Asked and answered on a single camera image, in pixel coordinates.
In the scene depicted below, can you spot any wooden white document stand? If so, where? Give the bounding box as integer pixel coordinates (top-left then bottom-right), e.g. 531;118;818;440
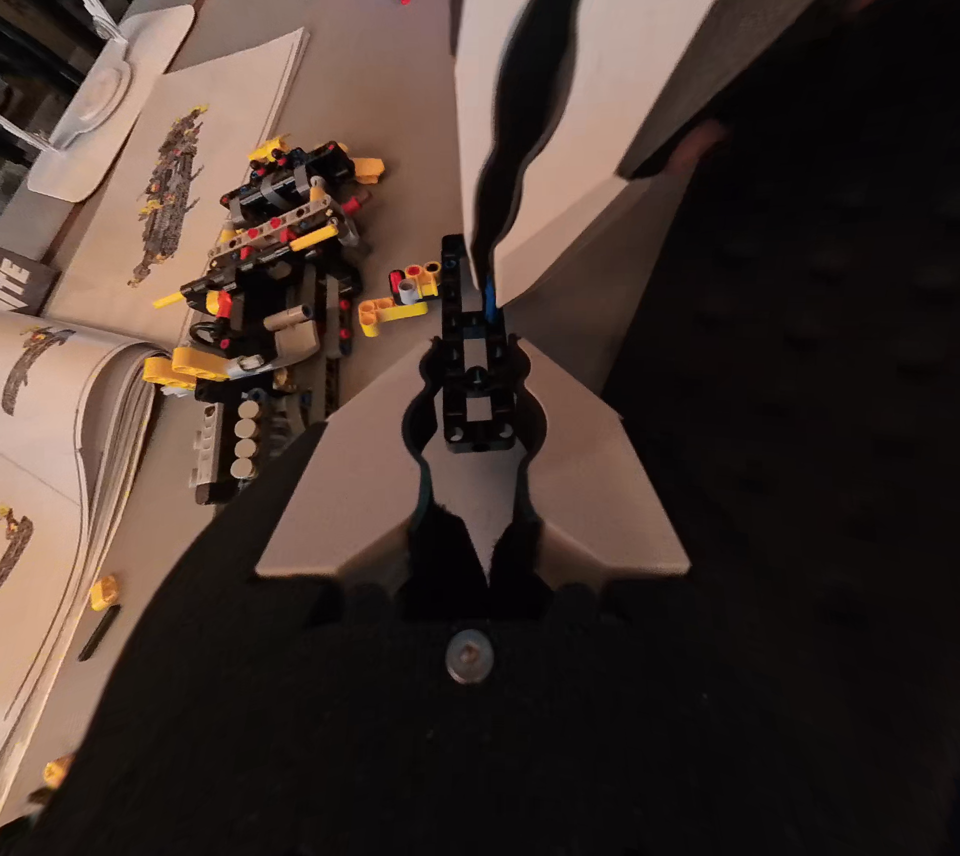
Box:
0;0;198;205

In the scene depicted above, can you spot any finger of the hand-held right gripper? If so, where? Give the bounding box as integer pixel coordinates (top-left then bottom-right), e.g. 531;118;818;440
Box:
448;0;594;291
487;0;897;311

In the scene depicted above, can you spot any partly built lego chassis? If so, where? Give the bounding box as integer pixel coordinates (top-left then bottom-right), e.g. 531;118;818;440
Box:
142;136;387;506

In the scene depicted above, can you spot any black mesh-back office chair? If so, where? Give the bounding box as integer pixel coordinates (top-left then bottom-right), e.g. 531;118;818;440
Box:
600;0;960;856

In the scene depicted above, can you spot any black lego frame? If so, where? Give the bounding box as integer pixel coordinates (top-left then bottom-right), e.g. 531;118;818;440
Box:
438;233;520;454

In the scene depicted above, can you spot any lego set box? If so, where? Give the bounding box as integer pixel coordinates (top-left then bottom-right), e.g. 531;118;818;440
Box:
0;247;61;317

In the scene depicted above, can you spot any open instruction booklet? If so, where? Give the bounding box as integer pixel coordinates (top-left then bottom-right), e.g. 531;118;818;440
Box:
0;27;310;745

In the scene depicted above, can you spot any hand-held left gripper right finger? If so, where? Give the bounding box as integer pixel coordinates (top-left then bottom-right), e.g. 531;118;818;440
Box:
495;334;691;619

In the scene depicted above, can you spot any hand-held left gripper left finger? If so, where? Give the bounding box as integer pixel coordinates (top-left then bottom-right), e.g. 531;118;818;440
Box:
253;337;485;621

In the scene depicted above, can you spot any small yellow lego assembly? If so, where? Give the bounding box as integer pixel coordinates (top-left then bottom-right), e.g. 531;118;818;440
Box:
357;261;444;338

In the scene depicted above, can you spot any black lego axle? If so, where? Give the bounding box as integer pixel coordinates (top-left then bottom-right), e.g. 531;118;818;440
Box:
77;602;121;662

